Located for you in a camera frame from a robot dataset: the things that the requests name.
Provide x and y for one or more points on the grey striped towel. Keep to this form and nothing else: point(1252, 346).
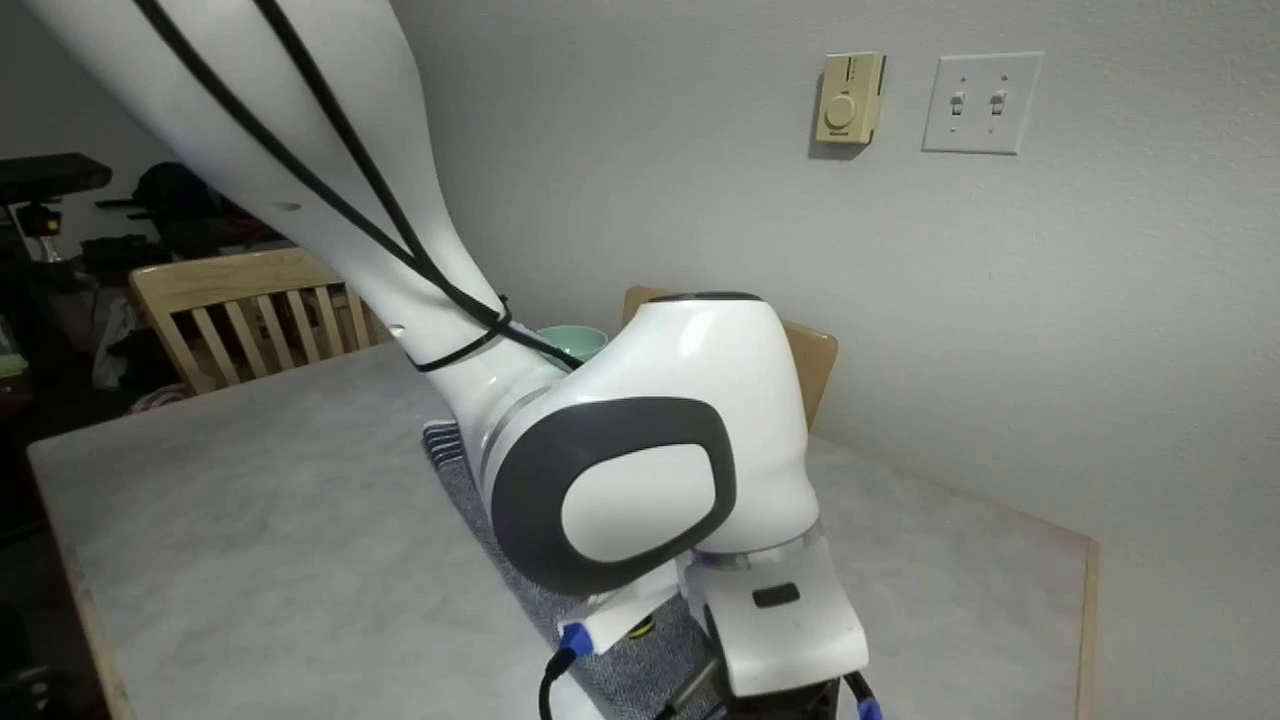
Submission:
point(634, 651)

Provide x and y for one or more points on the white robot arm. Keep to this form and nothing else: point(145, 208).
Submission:
point(673, 446)

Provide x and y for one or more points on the mint green bowl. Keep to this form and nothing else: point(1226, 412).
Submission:
point(581, 341)

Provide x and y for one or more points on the wooden chair at left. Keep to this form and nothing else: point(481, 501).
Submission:
point(252, 314)

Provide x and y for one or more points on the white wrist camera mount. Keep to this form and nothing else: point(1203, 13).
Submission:
point(783, 630)

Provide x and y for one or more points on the beige dimmer switch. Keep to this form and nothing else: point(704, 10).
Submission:
point(848, 102)

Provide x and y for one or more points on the white double light switch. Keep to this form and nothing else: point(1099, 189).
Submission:
point(981, 102)

